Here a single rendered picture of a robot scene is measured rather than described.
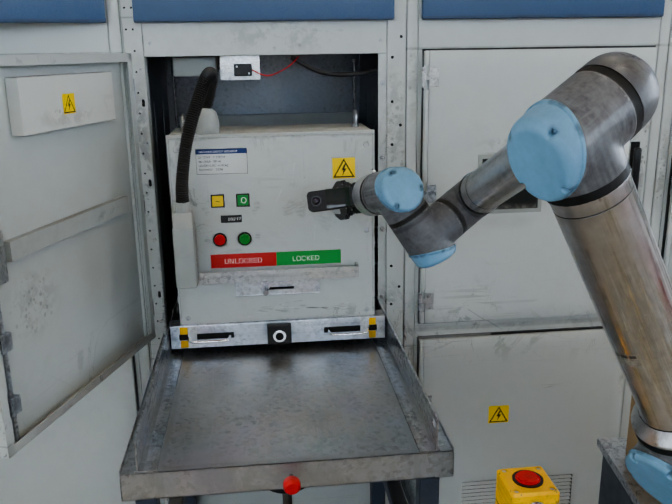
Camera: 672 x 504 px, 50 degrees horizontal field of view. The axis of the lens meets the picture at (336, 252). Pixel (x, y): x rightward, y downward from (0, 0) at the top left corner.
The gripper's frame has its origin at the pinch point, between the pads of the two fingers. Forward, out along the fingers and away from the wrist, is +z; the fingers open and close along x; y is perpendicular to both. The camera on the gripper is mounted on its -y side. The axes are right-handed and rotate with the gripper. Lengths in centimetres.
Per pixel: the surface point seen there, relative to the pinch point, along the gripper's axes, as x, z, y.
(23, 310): -16, -8, -70
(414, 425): -47, -33, 0
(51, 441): -56, 49, -70
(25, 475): -65, 54, -78
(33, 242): -3, -9, -67
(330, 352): -37.1, 7.2, -1.5
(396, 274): -20.5, 15.8, 23.0
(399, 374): -41.7, -11.5, 8.3
